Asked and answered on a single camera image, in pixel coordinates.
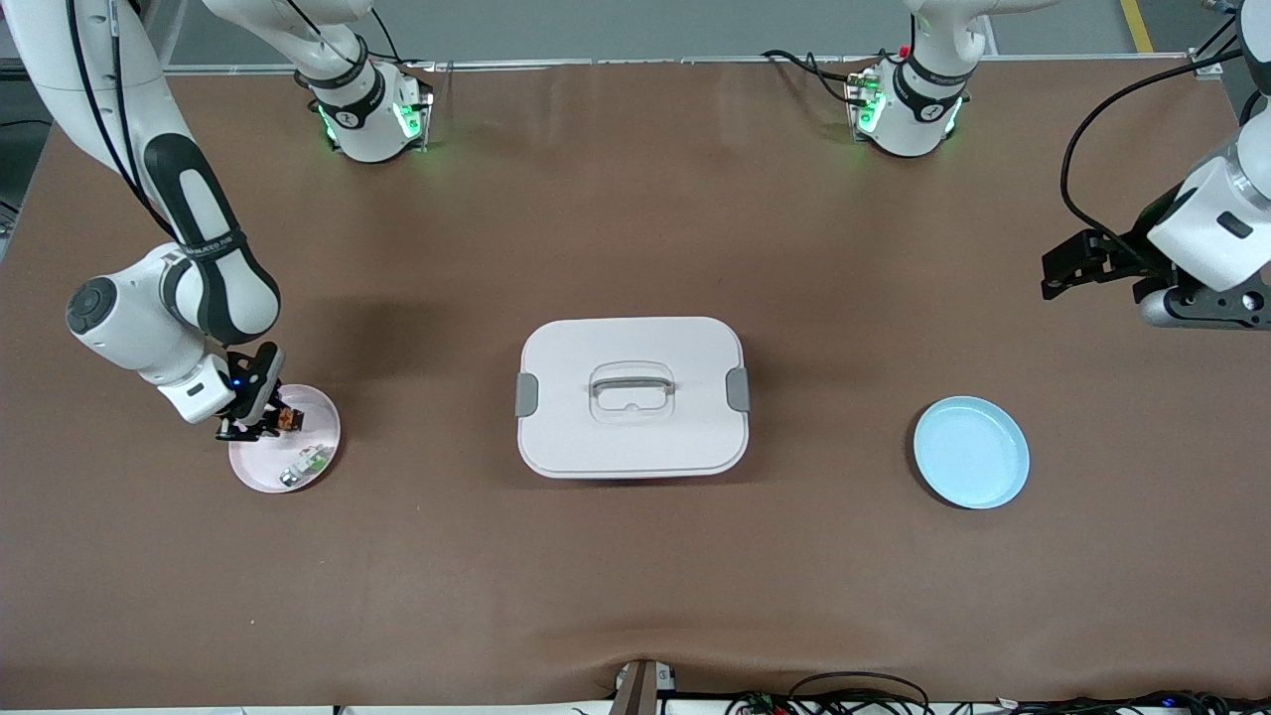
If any pink round plate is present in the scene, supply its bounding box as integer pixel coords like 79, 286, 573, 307
228, 384, 342, 495

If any blue round plate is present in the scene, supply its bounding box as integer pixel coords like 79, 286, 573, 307
913, 396, 1031, 510

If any brown table mat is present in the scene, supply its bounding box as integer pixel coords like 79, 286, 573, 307
0, 58, 1271, 711

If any green white switch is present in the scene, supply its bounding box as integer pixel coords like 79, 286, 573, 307
279, 445, 335, 488

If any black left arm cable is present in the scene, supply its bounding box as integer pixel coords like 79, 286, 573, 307
1059, 15, 1271, 264

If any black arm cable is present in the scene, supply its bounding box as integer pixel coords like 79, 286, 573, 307
62, 0, 185, 244
1059, 15, 1271, 264

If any aluminium frame post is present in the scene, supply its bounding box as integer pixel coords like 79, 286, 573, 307
1190, 0, 1271, 80

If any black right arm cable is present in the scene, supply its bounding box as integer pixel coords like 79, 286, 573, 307
62, 0, 185, 244

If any black base power cable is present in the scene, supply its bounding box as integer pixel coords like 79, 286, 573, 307
761, 50, 880, 105

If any grey metal bracket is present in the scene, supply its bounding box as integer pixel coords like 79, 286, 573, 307
611, 659, 678, 715

